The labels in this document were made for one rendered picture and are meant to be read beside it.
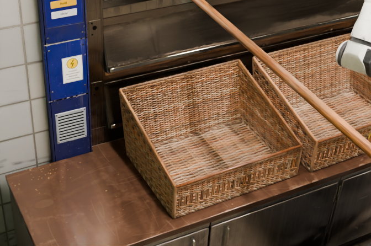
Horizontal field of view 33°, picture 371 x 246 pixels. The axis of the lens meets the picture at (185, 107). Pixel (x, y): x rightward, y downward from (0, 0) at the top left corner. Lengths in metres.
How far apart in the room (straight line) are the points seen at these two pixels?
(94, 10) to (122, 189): 0.66
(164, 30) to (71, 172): 0.65
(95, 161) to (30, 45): 0.55
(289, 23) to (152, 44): 0.64
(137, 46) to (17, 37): 0.46
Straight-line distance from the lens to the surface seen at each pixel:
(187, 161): 2.50
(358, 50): 1.86
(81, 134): 2.48
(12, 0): 2.16
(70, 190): 2.39
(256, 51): 2.02
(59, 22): 2.21
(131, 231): 2.23
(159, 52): 2.44
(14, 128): 2.41
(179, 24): 2.47
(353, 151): 2.65
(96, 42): 2.33
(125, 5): 2.31
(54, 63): 2.28
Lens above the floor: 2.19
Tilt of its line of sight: 35 degrees down
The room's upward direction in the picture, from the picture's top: 4 degrees clockwise
